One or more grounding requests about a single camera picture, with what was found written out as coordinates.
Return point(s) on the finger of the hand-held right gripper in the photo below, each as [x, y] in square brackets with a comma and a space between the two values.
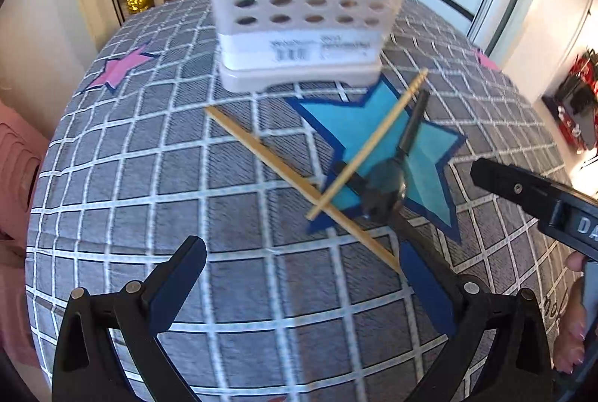
[509, 184]

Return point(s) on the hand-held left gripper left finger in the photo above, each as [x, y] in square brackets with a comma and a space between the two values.
[180, 276]

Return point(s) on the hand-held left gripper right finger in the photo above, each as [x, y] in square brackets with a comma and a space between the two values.
[425, 285]

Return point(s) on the black plastic spoon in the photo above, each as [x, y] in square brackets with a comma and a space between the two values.
[352, 178]
[383, 191]

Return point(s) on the wooden chopstick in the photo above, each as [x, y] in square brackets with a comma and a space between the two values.
[280, 168]
[373, 140]

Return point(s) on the white perforated utensil holder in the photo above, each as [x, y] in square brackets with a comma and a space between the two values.
[299, 23]

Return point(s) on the person's right hand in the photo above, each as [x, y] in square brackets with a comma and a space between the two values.
[571, 327]

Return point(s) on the grey checked star tablecloth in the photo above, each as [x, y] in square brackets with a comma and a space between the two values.
[187, 196]

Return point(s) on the red festive decorations pile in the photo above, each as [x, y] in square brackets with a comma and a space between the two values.
[577, 98]

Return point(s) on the stack of pink stools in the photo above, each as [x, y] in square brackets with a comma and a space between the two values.
[18, 168]

